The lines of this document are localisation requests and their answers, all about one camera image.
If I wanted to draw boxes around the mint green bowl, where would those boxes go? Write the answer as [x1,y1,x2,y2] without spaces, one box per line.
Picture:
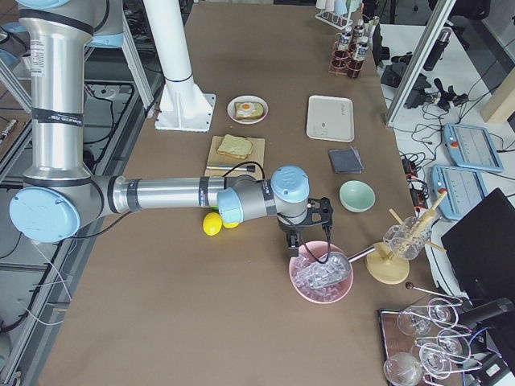
[339,180,376,213]

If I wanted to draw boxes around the wine glass left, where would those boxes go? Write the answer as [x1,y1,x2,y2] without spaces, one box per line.
[397,306,432,337]

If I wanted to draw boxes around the yellow lemon front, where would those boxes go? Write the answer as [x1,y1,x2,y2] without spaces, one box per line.
[202,211,223,236]

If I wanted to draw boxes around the black thermos bottle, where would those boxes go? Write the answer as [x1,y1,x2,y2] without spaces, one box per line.
[422,28,452,71]

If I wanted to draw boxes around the dark drink bottle left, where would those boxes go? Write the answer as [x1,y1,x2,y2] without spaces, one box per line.
[335,27,352,59]

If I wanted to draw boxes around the blue teach pendant upper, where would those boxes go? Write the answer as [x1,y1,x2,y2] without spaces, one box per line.
[443,124,505,172]

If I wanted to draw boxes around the blue teach pendant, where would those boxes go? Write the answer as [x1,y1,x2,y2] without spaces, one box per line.
[431,165,488,221]
[443,124,505,172]

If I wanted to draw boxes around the cream rabbit tray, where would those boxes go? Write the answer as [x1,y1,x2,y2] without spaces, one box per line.
[306,95,355,143]

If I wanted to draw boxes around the dark drink bottle middle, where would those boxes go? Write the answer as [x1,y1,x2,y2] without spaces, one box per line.
[351,19,365,43]

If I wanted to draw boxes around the robot arm white base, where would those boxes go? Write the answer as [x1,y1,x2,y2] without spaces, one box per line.
[144,0,216,133]

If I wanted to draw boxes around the dark drink bottle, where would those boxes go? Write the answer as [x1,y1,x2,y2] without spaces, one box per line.
[335,27,352,59]
[347,37,369,79]
[351,19,365,43]

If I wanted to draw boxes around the grey folded cloth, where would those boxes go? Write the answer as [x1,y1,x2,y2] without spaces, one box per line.
[328,147,364,174]

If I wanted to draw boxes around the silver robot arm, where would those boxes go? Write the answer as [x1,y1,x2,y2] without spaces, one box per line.
[9,1,332,256]

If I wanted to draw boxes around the white round plate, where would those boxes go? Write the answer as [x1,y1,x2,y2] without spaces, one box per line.
[227,95,269,125]

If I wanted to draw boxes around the wine glass bottom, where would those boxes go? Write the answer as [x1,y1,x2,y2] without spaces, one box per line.
[383,352,423,386]

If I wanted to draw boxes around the aluminium frame post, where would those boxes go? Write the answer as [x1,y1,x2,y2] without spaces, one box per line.
[385,0,455,127]

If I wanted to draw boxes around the pink bowl with ice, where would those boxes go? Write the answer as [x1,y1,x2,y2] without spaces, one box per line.
[289,240,354,304]

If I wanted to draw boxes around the black laptop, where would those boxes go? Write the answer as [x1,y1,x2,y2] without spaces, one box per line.
[442,188,514,301]

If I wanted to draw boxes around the yellow lemon behind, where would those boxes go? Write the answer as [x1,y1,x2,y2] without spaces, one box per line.
[222,221,240,229]

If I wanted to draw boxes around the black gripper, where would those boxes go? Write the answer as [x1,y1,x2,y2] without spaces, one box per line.
[278,197,333,258]

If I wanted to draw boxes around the bread slice with fried egg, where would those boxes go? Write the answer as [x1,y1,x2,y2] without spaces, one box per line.
[234,101,265,121]

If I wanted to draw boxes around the copper wire bottle rack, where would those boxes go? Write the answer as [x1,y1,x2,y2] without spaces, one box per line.
[329,33,356,76]

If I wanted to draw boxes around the dark drink bottle right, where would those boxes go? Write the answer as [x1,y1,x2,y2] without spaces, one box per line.
[347,37,369,79]

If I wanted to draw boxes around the metal ice scoop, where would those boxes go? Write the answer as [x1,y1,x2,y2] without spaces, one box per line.
[312,246,376,288]

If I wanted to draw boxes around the metal knife black handle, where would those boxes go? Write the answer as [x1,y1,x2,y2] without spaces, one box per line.
[206,163,256,172]

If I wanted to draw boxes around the wine glass rack tray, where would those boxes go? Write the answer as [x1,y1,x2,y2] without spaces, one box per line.
[379,300,483,385]

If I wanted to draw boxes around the blue teach pendant lower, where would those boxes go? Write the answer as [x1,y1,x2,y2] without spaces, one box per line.
[431,165,488,221]

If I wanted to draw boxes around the yellow lemon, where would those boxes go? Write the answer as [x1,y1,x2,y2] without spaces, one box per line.
[222,221,240,229]
[202,211,223,236]

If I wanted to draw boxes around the clear glass mug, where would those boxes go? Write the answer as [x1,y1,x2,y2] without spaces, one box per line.
[383,216,432,261]

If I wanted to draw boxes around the wooden glass stand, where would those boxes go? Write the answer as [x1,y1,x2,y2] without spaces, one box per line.
[365,190,447,285]

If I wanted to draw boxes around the wooden cutting board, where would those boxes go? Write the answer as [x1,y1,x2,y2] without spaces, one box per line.
[204,136,266,176]

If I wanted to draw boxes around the wine glass centre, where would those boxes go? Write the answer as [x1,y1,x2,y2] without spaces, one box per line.
[418,343,452,380]

